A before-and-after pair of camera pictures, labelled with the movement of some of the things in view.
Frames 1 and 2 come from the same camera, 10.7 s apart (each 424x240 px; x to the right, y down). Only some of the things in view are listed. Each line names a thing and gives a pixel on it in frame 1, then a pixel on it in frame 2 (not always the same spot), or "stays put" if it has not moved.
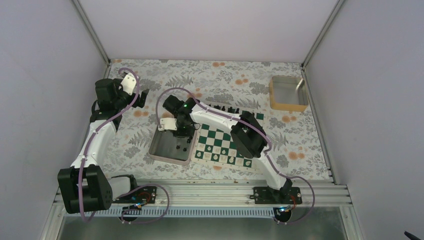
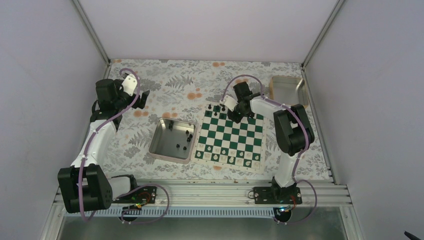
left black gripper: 140,103 stays put
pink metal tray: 166,146 stays put
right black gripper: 186,134 -> 237,119
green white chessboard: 214,146 stays put
